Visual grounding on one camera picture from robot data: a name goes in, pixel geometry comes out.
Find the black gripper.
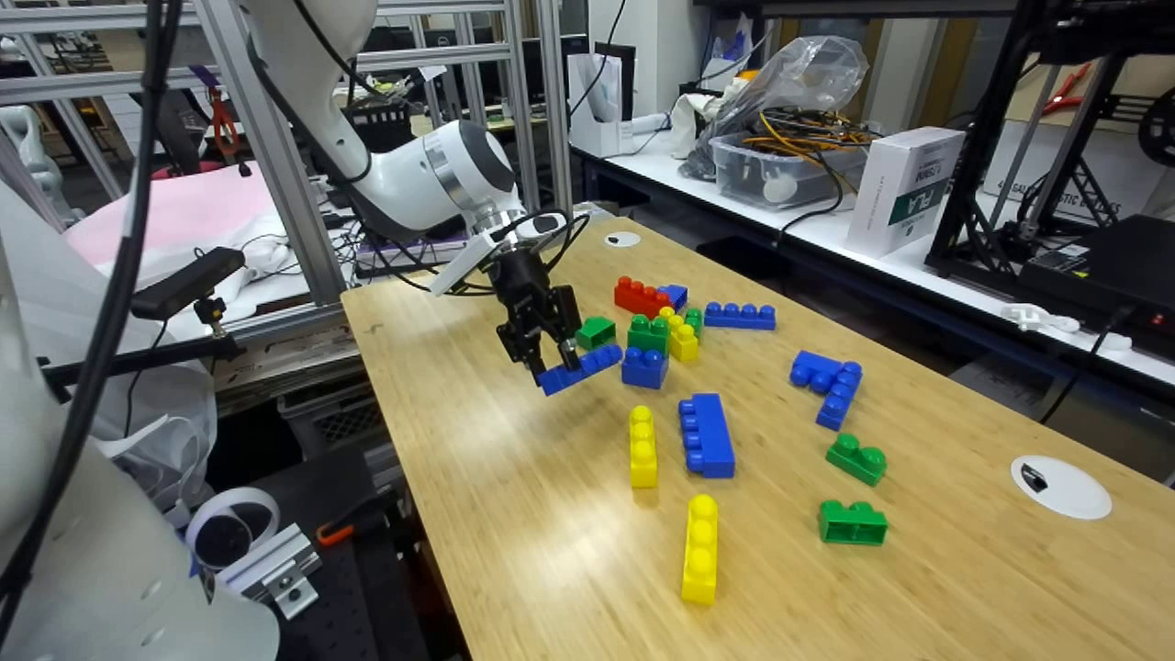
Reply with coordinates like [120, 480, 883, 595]
[494, 241, 587, 378]

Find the blue narrow four-stud block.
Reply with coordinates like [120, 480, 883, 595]
[703, 302, 781, 335]
[533, 341, 628, 399]

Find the red building block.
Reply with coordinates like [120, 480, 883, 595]
[609, 276, 675, 319]

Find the green two-stud block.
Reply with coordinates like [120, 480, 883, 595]
[623, 311, 674, 360]

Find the blue two-stud block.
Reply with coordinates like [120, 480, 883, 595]
[616, 341, 674, 393]

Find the yellow building block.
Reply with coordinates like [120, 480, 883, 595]
[658, 303, 707, 367]

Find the yellow four-stud block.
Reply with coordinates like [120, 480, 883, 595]
[623, 399, 661, 493]
[675, 493, 723, 609]

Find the blue wide eight-stud block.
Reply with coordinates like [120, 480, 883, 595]
[675, 388, 741, 480]

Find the blue building block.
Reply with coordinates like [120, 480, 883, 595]
[813, 360, 866, 434]
[787, 344, 849, 396]

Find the green building block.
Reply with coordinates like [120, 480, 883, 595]
[817, 493, 891, 547]
[824, 429, 891, 488]

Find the black crate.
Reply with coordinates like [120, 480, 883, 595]
[342, 104, 426, 159]

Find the clear plastic storage bin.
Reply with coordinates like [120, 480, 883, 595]
[707, 126, 861, 211]

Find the clear plastic bag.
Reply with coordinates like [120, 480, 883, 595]
[685, 34, 873, 170]

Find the white workbench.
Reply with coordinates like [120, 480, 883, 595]
[566, 112, 1175, 388]

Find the pink sheet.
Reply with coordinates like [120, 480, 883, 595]
[65, 162, 290, 291]

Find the white cardboard box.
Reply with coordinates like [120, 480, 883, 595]
[849, 120, 971, 258]

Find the white plastic robot cover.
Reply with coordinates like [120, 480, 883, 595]
[0, 231, 287, 661]

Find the black equipment box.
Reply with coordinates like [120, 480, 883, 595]
[1080, 211, 1175, 360]

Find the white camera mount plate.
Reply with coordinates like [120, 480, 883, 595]
[426, 222, 507, 296]

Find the aluminium frame post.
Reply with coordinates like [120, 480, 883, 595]
[190, 0, 350, 311]

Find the orange cable bundle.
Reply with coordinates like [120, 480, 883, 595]
[748, 106, 873, 162]

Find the white round device with bracket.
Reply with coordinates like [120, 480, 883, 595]
[179, 483, 322, 622]

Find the black camera on stand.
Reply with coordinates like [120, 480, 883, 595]
[126, 241, 249, 327]

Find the black camera boom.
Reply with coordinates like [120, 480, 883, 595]
[65, 327, 249, 388]

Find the thick black hanging cable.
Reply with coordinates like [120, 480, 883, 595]
[0, 0, 189, 618]

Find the black metal printer frame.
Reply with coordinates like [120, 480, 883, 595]
[923, 0, 1175, 280]

